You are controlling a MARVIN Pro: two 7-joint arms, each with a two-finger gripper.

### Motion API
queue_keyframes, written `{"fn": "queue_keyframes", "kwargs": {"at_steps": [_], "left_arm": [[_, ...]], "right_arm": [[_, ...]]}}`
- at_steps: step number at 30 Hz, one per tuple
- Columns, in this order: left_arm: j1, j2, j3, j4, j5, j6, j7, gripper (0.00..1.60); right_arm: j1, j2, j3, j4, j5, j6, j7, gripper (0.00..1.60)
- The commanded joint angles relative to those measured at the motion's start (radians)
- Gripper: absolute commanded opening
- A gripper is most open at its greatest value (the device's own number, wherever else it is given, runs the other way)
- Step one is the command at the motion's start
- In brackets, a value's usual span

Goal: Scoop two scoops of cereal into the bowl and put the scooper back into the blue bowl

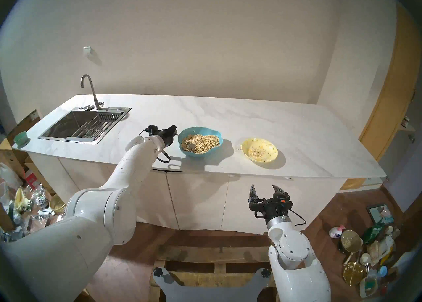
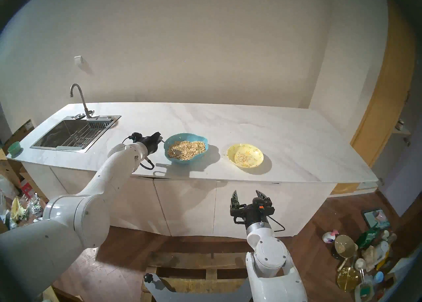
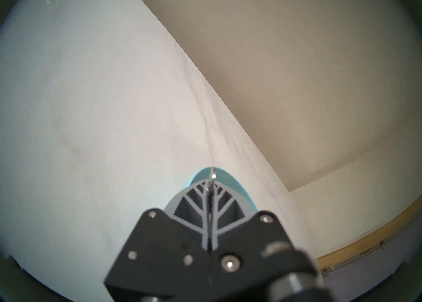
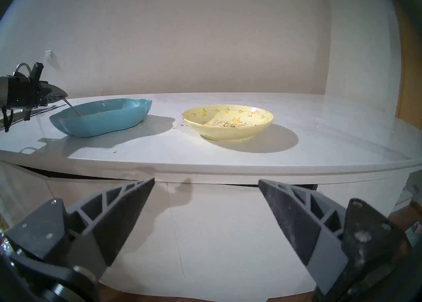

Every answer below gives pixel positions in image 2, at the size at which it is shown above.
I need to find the gold round plate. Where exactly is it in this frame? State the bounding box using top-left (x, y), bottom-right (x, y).
top-left (337, 267), bottom-right (360, 292)

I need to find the wooden door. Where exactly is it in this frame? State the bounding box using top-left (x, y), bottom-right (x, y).
top-left (331, 0), bottom-right (416, 195)

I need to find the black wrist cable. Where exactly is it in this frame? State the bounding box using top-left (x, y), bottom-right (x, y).
top-left (122, 136), bottom-right (155, 171)
top-left (269, 215), bottom-right (286, 233)

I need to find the yellow green bag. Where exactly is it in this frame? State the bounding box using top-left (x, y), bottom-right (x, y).
top-left (11, 196), bottom-right (26, 221)

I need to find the white counter cabinet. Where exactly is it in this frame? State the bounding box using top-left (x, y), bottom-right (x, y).
top-left (20, 161), bottom-right (337, 239)

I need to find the brown cardboard box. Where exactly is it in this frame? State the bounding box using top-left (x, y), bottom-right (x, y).
top-left (2, 119), bottom-right (35, 155)

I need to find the oat cereal heap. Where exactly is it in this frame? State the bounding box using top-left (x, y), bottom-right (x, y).
top-left (167, 140), bottom-right (206, 160)

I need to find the gold mesh strainer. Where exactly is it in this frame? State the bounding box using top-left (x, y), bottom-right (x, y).
top-left (335, 235), bottom-right (358, 271)

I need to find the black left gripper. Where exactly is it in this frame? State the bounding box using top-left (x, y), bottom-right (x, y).
top-left (140, 132), bottom-right (164, 156)

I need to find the yellow floral bowl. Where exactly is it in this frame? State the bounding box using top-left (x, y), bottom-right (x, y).
top-left (227, 143), bottom-right (264, 169)

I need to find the white plastic bag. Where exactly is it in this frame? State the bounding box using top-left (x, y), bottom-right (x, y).
top-left (0, 173), bottom-right (18, 199)

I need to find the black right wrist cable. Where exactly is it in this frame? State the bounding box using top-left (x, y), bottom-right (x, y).
top-left (269, 215), bottom-right (286, 233)

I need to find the metal sink rack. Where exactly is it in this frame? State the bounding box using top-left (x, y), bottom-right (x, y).
top-left (58, 128), bottom-right (104, 147)

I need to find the green foil bag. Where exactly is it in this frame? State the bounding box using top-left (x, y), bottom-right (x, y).
top-left (355, 227), bottom-right (379, 249)

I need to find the wooden pallet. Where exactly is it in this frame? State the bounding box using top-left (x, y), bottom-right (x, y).
top-left (142, 252), bottom-right (254, 302)

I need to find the metal spoon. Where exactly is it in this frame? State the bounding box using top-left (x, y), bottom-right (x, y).
top-left (162, 141), bottom-right (182, 159)

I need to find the blue flower-shaped bowl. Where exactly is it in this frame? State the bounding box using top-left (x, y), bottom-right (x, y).
top-left (164, 133), bottom-right (209, 164)

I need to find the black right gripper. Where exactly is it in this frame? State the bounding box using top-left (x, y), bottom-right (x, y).
top-left (230, 190), bottom-right (274, 227)

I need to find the stainless steel sink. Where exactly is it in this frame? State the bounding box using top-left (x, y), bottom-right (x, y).
top-left (30, 115), bottom-right (121, 153)

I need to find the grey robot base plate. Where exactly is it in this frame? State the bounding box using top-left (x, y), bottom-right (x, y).
top-left (144, 273), bottom-right (254, 302)

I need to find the clear container green content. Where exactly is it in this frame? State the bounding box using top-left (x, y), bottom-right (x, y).
top-left (354, 280), bottom-right (375, 302)

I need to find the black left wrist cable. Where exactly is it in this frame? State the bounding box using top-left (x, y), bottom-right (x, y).
top-left (122, 136), bottom-right (155, 171)

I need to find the steel gooseneck faucet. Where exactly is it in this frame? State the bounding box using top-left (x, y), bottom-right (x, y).
top-left (70, 84), bottom-right (94, 119)

